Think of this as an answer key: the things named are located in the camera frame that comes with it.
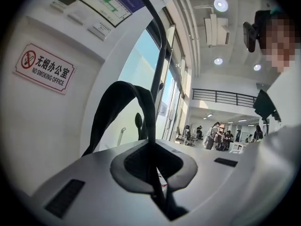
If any no smoking sign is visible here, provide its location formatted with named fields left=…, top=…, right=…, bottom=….
left=13, top=43, right=78, bottom=95

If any black head camera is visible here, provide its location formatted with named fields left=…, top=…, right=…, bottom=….
left=242, top=9, right=271, bottom=54

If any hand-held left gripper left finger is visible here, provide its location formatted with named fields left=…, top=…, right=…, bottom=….
left=30, top=139, right=170, bottom=226

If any person's head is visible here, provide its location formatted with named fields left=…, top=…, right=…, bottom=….
left=260, top=13, right=297, bottom=74

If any white ceiling air conditioner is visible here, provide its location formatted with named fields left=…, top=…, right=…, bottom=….
left=204, top=14, right=230, bottom=48

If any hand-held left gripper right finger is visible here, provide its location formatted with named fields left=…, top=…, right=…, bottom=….
left=152, top=138, right=246, bottom=212

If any white wall switch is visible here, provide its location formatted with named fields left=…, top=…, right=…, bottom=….
left=67, top=9, right=87, bottom=26
left=87, top=22, right=111, bottom=41

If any black balcony railing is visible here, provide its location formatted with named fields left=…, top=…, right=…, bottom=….
left=192, top=88, right=257, bottom=108

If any framed floor plan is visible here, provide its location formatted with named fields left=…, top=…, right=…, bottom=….
left=71, top=0, right=133, bottom=28

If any white wall thermostat panel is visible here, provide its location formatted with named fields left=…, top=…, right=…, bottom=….
left=49, top=0, right=77, bottom=14

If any white table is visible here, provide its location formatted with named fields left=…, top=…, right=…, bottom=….
left=229, top=141, right=246, bottom=154

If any white office chair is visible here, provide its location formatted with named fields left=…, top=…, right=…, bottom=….
left=175, top=126, right=187, bottom=144

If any person's white top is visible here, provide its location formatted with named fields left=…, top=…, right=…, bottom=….
left=188, top=68, right=301, bottom=226

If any large glass window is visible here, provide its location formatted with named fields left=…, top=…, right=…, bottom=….
left=117, top=8, right=190, bottom=148

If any black monitor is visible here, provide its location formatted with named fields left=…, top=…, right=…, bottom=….
left=253, top=89, right=282, bottom=122

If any black coat rack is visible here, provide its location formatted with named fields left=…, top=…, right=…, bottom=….
left=134, top=0, right=170, bottom=141

